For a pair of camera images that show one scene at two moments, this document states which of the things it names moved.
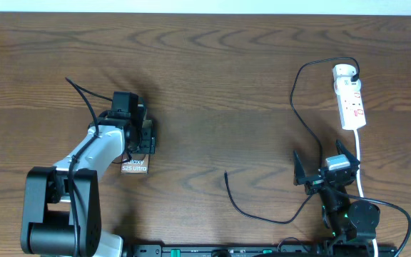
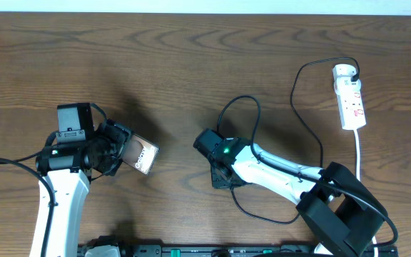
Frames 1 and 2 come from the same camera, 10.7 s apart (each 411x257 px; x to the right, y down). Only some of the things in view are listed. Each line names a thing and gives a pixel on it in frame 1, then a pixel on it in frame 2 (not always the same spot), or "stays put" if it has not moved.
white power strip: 351,106 stays put
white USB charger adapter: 345,86 stays put
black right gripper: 313,183 → 217,183
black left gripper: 148,139 → 118,143
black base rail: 309,250 stays put
